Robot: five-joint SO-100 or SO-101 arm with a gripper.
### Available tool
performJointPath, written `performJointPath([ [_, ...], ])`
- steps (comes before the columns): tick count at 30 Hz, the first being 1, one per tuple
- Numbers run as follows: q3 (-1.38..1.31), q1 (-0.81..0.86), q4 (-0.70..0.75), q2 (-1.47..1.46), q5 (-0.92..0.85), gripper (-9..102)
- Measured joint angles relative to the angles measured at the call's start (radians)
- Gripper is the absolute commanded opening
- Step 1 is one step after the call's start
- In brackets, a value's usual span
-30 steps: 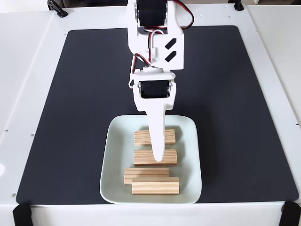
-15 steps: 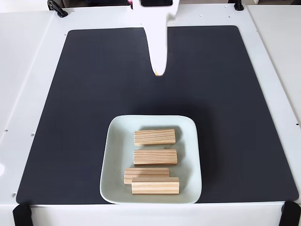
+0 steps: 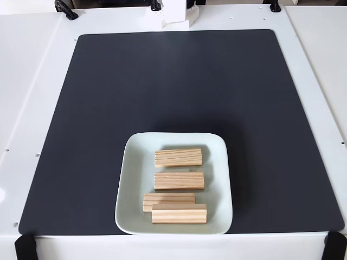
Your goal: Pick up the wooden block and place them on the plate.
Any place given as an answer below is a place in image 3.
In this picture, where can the wooden block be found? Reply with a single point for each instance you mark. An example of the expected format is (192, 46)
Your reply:
(160, 200)
(179, 181)
(179, 214)
(179, 157)

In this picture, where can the pale square plate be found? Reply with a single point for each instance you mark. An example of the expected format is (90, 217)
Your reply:
(130, 176)

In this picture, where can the dark grey table mat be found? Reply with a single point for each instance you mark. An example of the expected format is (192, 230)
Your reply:
(81, 162)

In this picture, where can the black table clamp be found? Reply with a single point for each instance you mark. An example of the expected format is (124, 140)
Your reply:
(67, 13)
(154, 6)
(275, 7)

